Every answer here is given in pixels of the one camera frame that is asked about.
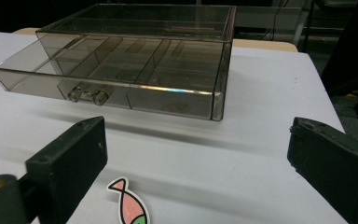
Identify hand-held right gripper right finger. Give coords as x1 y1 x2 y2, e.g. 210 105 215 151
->
286 117 358 224

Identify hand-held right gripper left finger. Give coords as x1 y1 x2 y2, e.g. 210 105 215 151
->
24 116 109 224

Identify pink fish sticker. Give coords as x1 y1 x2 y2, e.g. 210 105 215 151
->
106 176 151 224

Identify smoky transparent acrylic drawer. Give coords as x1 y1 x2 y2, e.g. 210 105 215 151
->
0 36 223 121

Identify smoky transparent drawer case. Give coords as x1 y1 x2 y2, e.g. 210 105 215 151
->
35 3 238 121

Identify black cable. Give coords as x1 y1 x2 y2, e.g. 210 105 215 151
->
257 0 288 41

